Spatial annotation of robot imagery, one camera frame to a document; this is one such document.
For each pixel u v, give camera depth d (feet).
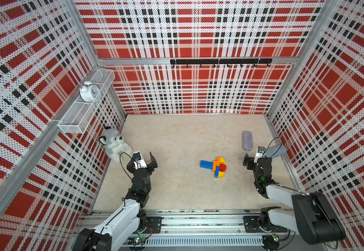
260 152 2.51
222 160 3.07
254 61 2.90
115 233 1.55
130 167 2.41
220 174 2.91
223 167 3.00
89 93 2.30
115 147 2.91
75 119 2.25
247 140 3.33
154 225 2.42
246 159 2.73
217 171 2.95
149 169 2.50
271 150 3.17
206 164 3.03
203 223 2.47
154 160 2.52
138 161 2.26
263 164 2.20
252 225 2.34
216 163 3.02
